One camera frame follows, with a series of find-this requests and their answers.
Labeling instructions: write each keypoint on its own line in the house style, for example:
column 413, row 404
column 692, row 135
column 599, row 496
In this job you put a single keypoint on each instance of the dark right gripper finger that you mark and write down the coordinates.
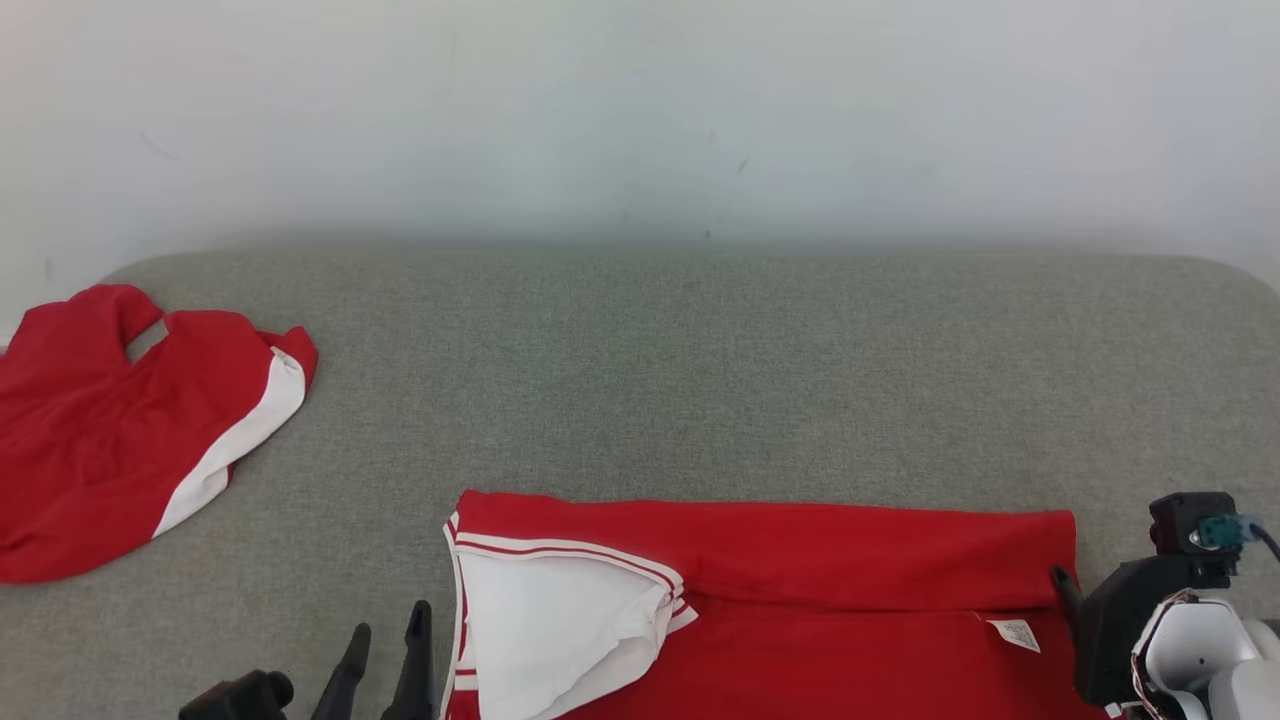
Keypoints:
column 1068, row 592

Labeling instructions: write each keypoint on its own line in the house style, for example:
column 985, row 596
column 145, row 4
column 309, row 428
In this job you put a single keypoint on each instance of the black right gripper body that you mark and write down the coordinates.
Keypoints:
column 1110, row 630

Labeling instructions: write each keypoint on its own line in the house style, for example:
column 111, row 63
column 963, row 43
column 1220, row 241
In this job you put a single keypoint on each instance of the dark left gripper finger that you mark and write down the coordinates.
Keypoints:
column 415, row 670
column 345, row 685

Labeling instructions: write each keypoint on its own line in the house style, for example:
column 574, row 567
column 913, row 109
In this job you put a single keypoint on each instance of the red basketball jersey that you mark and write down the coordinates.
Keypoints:
column 850, row 600

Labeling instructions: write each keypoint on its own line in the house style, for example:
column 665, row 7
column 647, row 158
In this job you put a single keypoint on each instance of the red shorts white stripe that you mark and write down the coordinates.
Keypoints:
column 90, row 440

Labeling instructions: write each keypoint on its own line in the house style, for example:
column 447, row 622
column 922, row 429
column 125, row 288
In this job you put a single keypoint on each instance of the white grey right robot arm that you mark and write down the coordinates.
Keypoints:
column 1200, row 650

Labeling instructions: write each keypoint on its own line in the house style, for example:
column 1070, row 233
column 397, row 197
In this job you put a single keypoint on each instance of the grey fabric sofa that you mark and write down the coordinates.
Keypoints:
column 700, row 380

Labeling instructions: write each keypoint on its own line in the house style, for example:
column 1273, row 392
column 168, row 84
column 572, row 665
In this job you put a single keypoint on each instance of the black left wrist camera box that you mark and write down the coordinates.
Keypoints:
column 240, row 698

